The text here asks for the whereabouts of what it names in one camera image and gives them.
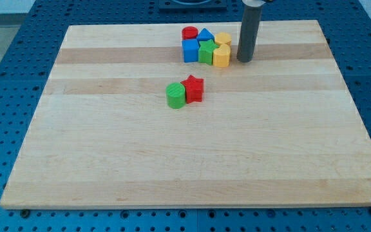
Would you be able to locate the green cylinder block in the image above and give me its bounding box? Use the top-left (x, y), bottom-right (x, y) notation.
top-left (166, 82), bottom-right (186, 109)

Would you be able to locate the red star block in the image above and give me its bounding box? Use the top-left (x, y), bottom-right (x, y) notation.
top-left (180, 75), bottom-right (204, 104)

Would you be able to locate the green star block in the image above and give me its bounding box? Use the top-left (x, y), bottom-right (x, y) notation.
top-left (198, 39), bottom-right (219, 65)

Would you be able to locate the yellow heart block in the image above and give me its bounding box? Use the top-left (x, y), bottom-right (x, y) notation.
top-left (213, 44), bottom-right (231, 68)

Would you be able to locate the blue cube block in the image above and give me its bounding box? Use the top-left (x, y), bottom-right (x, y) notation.
top-left (182, 39), bottom-right (200, 63)

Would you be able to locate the red cylinder block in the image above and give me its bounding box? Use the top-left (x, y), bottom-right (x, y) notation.
top-left (182, 26), bottom-right (199, 40)

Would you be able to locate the blue triangle block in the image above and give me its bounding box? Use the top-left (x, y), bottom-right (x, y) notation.
top-left (196, 28), bottom-right (214, 43)

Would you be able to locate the yellow hexagon block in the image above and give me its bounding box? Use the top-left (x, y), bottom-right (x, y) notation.
top-left (214, 32), bottom-right (232, 47)

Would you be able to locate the light wooden board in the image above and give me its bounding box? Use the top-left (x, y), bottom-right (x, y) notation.
top-left (0, 20), bottom-right (371, 209)

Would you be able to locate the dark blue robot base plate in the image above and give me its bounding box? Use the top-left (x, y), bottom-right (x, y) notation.
top-left (156, 0), bottom-right (227, 10)

